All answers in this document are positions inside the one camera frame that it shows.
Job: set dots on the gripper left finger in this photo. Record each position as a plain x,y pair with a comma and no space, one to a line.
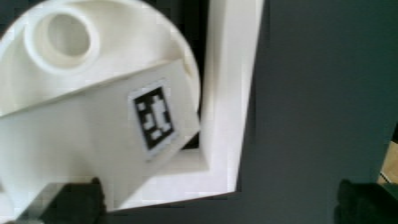
75,203

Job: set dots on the white stool leg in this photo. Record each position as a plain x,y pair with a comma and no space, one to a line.
100,136

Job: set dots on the white U-shaped fence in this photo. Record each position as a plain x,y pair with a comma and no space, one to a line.
199,174

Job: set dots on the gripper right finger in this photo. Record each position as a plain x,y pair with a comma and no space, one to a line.
367,204

